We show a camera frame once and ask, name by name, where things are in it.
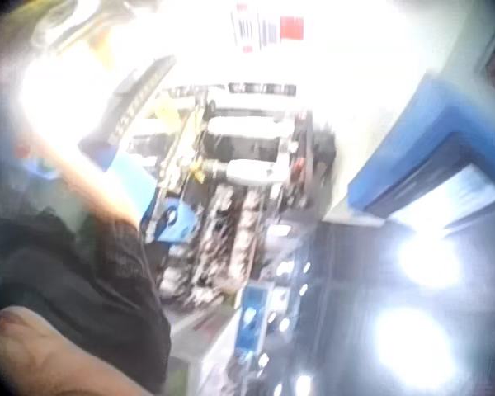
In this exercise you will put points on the blue plastic tag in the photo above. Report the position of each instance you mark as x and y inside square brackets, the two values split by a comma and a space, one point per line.
[181, 222]

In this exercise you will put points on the blue sheet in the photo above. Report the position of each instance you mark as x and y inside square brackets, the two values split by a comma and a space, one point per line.
[132, 181]

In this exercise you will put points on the control panel with round buttons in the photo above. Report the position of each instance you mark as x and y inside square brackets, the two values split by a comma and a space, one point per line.
[272, 313]

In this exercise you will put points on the black ribbed bar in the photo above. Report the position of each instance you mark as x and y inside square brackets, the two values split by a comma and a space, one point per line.
[136, 95]

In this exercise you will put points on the white label with red square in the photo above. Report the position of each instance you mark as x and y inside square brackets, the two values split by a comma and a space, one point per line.
[272, 29]

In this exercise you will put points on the blue machine housing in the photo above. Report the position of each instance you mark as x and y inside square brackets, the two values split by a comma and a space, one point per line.
[412, 144]

